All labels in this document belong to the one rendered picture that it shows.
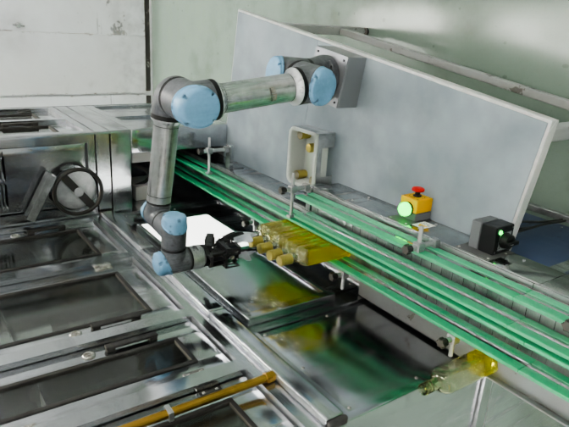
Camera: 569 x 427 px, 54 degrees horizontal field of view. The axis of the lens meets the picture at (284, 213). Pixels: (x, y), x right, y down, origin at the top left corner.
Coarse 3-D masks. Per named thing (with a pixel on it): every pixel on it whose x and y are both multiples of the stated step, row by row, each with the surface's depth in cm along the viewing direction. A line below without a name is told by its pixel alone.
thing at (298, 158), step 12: (312, 132) 205; (288, 144) 219; (300, 144) 220; (288, 156) 220; (300, 156) 222; (312, 156) 218; (288, 168) 221; (300, 168) 224; (312, 168) 208; (288, 180) 222; (300, 180) 220; (312, 180) 209
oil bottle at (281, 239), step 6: (282, 234) 191; (288, 234) 192; (294, 234) 192; (300, 234) 192; (306, 234) 193; (312, 234) 194; (276, 240) 189; (282, 240) 187; (288, 240) 188; (282, 246) 187
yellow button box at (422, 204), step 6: (414, 192) 178; (402, 198) 175; (408, 198) 173; (414, 198) 172; (420, 198) 172; (426, 198) 173; (432, 198) 174; (414, 204) 171; (420, 204) 171; (426, 204) 173; (414, 210) 171; (420, 210) 172; (426, 210) 173; (402, 216) 176; (408, 216) 174; (414, 216) 172; (420, 216) 173; (426, 216) 174
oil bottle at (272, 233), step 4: (272, 228) 196; (276, 228) 196; (280, 228) 196; (284, 228) 197; (288, 228) 197; (292, 228) 197; (296, 228) 197; (300, 228) 198; (268, 232) 193; (272, 232) 193; (276, 232) 192; (280, 232) 193; (284, 232) 194; (268, 236) 192; (272, 236) 192; (272, 240) 192
